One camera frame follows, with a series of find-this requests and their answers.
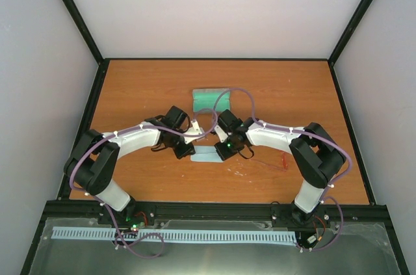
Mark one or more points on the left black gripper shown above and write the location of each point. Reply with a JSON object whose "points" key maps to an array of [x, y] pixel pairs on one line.
{"points": [[182, 153]]}

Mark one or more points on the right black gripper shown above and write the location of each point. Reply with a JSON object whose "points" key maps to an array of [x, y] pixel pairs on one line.
{"points": [[223, 153]]}

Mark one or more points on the light blue cleaning cloth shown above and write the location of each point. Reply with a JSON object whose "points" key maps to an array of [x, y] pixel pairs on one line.
{"points": [[205, 154]]}

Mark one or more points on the grey glasses case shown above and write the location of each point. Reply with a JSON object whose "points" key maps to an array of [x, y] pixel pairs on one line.
{"points": [[206, 98]]}

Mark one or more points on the red sunglasses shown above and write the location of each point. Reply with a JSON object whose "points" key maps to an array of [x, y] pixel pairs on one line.
{"points": [[282, 164]]}

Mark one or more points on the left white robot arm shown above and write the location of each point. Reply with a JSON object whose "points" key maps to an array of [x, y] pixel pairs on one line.
{"points": [[91, 164]]}

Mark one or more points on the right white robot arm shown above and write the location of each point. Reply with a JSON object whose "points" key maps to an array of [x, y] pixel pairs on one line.
{"points": [[316, 155]]}

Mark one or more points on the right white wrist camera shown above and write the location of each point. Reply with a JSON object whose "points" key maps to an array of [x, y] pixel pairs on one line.
{"points": [[222, 135]]}

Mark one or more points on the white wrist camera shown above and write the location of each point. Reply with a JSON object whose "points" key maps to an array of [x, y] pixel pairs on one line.
{"points": [[222, 135], [193, 133]]}

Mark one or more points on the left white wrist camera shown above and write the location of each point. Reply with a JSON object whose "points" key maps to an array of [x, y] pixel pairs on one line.
{"points": [[193, 133]]}

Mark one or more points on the black aluminium frame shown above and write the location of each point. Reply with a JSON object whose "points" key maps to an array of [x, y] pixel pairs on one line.
{"points": [[63, 207]]}

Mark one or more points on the light blue slotted cable duct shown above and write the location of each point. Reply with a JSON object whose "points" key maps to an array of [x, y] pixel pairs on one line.
{"points": [[183, 236]]}

